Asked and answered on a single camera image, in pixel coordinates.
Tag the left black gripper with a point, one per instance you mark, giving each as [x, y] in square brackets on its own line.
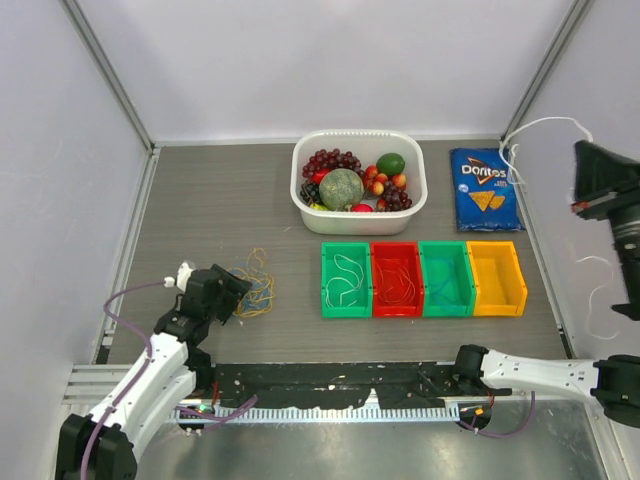
[232, 291]

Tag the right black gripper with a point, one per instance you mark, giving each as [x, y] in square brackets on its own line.
[598, 171]

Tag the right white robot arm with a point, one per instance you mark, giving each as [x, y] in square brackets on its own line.
[612, 383]

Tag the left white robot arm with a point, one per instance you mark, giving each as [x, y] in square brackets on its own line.
[109, 441]

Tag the left green plastic bin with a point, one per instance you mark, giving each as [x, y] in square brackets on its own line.
[346, 280]

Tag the green plastic bin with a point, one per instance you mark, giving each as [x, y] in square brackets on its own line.
[449, 286]
[346, 280]

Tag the blue Doritos chip bag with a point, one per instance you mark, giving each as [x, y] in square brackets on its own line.
[485, 200]

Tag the dark blue grape bunch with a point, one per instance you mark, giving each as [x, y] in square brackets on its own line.
[309, 193]

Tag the green speckled melon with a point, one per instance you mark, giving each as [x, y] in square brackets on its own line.
[341, 189]

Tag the red apple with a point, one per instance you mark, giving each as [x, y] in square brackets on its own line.
[362, 208]

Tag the yellow plastic bin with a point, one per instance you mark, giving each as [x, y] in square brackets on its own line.
[501, 290]

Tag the red plastic bin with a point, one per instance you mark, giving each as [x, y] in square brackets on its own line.
[398, 286]

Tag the red yellow cherry cluster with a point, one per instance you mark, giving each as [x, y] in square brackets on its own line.
[377, 183]

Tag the dark red grape bunch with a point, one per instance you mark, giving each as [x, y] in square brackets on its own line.
[393, 199]

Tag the right green plastic bin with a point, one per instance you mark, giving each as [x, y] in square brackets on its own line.
[449, 286]

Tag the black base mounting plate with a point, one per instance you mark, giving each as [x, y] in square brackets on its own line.
[338, 386]

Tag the white plastic fruit basket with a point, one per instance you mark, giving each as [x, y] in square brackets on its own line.
[368, 146]

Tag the green lime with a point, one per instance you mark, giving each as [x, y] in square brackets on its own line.
[391, 164]

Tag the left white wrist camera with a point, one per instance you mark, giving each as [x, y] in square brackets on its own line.
[181, 277]

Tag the white slotted cable duct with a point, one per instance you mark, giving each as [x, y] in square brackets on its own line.
[369, 413]

